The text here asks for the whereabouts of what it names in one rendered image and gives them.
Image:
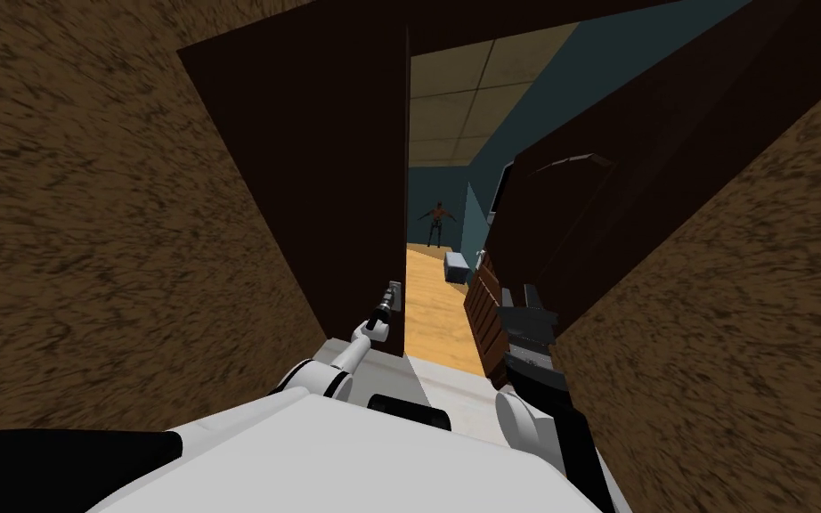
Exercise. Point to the brown wooden dresser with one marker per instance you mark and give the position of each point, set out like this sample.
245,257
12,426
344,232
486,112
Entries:
485,313

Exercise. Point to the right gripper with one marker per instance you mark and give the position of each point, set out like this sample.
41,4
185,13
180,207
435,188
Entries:
528,335

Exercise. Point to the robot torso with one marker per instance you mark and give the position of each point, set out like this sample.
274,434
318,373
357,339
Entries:
353,470

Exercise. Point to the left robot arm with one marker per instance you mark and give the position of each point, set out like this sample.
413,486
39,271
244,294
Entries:
355,348

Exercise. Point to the dark humanoid figure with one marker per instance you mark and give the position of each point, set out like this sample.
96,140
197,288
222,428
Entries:
437,221

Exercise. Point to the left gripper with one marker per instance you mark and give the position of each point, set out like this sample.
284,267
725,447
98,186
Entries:
380,313

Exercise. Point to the grey box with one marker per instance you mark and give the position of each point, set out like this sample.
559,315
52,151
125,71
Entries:
456,268

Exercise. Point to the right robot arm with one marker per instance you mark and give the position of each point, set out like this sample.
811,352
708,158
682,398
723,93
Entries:
531,427

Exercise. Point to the dark brown door leaf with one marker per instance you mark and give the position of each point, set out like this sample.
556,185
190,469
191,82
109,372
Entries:
581,235

